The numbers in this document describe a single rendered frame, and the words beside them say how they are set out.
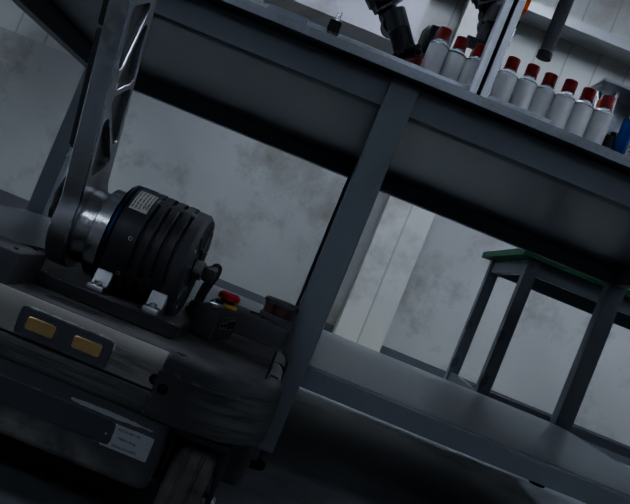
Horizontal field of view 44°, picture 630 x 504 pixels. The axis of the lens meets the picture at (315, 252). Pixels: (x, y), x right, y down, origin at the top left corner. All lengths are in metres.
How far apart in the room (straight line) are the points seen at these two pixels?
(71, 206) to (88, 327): 0.23
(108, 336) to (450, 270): 4.28
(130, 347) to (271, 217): 4.14
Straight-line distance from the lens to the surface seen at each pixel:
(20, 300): 1.01
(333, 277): 1.51
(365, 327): 4.82
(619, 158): 1.61
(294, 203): 5.08
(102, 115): 1.09
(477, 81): 1.87
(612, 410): 5.50
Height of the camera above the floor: 0.40
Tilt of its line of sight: 1 degrees up
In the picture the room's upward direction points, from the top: 22 degrees clockwise
